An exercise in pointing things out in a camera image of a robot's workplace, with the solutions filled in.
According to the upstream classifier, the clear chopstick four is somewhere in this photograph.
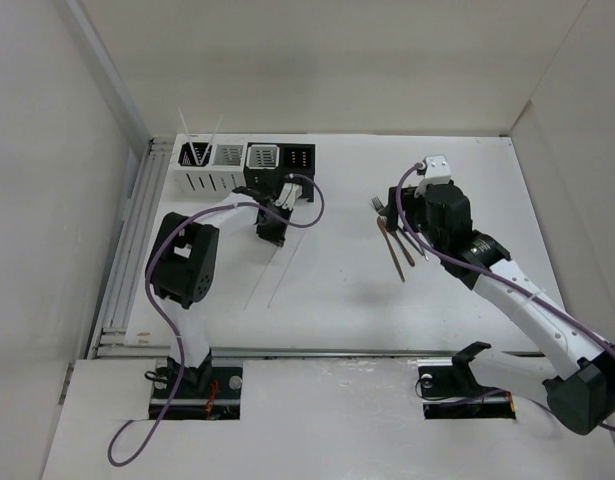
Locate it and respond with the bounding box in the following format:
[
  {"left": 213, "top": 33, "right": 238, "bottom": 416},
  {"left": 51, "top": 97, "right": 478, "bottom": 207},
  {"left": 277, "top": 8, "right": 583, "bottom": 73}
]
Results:
[{"left": 267, "top": 233, "right": 307, "bottom": 309}]

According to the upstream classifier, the copper fork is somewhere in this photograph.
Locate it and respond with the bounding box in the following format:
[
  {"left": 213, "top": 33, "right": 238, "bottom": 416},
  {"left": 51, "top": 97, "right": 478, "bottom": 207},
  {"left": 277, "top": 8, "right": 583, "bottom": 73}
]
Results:
[{"left": 392, "top": 231, "right": 416, "bottom": 267}]

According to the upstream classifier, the clear chopstick three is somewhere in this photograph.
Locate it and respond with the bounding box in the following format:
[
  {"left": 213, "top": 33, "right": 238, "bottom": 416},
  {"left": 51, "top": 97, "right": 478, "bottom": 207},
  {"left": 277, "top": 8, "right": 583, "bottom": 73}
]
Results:
[{"left": 178, "top": 107, "right": 201, "bottom": 166}]

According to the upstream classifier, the clear chopstick two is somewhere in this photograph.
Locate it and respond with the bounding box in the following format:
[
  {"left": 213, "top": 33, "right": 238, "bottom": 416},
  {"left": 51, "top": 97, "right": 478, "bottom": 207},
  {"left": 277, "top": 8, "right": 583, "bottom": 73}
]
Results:
[{"left": 243, "top": 247, "right": 284, "bottom": 311}]

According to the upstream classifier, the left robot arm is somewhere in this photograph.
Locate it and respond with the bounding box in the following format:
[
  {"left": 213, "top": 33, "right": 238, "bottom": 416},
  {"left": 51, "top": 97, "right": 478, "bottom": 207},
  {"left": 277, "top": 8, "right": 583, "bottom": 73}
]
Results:
[{"left": 145, "top": 181, "right": 303, "bottom": 397}]

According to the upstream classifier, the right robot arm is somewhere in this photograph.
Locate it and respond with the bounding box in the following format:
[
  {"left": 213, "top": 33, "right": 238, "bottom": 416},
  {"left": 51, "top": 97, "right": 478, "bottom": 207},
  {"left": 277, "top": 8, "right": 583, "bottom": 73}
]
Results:
[{"left": 385, "top": 181, "right": 615, "bottom": 435}]

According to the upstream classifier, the silver spoon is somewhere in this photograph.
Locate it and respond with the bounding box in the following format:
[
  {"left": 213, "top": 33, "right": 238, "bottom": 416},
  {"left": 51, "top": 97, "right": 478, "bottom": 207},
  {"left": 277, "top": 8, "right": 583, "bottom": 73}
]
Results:
[{"left": 411, "top": 235, "right": 429, "bottom": 261}]

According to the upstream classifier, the black utensil container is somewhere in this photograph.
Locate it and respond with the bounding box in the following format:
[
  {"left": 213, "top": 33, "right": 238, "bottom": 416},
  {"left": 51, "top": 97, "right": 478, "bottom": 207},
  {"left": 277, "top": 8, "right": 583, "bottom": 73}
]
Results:
[{"left": 244, "top": 142, "right": 316, "bottom": 194}]

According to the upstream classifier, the dark steel fork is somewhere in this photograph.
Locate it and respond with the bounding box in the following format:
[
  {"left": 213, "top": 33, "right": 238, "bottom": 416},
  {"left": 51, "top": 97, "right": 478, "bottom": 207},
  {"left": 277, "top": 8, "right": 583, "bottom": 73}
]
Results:
[{"left": 371, "top": 197, "right": 386, "bottom": 220}]

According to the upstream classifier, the white utensil container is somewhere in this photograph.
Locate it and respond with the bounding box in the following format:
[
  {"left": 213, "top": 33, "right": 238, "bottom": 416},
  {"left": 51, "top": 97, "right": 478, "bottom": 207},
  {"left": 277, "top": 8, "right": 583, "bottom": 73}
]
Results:
[{"left": 172, "top": 142, "right": 246, "bottom": 198}]

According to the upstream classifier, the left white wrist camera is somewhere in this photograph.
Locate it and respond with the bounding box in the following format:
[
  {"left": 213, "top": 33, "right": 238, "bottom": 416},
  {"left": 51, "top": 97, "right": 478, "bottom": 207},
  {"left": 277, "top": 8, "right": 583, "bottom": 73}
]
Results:
[{"left": 274, "top": 174, "right": 303, "bottom": 211}]

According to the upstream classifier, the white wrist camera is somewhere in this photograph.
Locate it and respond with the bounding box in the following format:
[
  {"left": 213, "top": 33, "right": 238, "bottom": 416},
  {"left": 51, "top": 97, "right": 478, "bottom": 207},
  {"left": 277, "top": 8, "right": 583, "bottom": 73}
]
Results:
[
  {"left": 415, "top": 155, "right": 451, "bottom": 197},
  {"left": 274, "top": 174, "right": 303, "bottom": 211}
]

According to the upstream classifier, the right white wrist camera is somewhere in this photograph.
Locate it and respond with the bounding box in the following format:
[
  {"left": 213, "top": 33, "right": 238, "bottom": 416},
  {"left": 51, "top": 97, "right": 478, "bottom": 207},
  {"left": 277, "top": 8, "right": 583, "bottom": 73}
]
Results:
[{"left": 415, "top": 155, "right": 451, "bottom": 197}]

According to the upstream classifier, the aluminium rail front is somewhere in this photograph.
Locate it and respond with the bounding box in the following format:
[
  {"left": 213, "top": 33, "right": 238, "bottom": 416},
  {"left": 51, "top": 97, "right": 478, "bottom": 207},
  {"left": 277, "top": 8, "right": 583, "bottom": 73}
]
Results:
[{"left": 206, "top": 348, "right": 543, "bottom": 362}]

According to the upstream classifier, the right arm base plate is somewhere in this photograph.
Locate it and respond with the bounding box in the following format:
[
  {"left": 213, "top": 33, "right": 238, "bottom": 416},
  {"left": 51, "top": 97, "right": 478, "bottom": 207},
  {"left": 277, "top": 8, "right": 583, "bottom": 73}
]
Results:
[{"left": 415, "top": 362, "right": 516, "bottom": 420}]

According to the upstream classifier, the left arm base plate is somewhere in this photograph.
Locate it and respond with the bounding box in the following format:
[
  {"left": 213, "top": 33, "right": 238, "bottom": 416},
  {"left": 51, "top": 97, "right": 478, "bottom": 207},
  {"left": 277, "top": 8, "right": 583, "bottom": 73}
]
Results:
[{"left": 144, "top": 366, "right": 243, "bottom": 421}]

